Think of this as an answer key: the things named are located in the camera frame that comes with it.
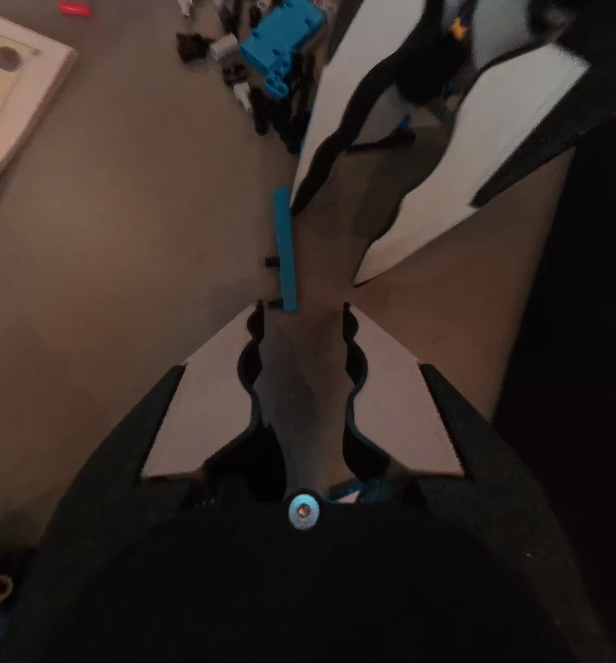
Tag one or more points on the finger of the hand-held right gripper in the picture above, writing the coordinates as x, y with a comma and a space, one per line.
359, 52
504, 129

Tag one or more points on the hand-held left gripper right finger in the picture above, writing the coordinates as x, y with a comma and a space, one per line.
401, 414

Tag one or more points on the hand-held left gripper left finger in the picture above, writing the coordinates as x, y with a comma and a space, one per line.
199, 414

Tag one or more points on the small red pin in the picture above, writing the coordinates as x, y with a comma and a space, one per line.
73, 8

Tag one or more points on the grey desk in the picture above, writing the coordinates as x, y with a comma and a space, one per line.
105, 233

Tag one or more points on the open instruction booklet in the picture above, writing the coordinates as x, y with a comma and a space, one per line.
7, 93

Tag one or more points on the pile of small building bricks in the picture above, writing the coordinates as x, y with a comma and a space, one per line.
276, 46

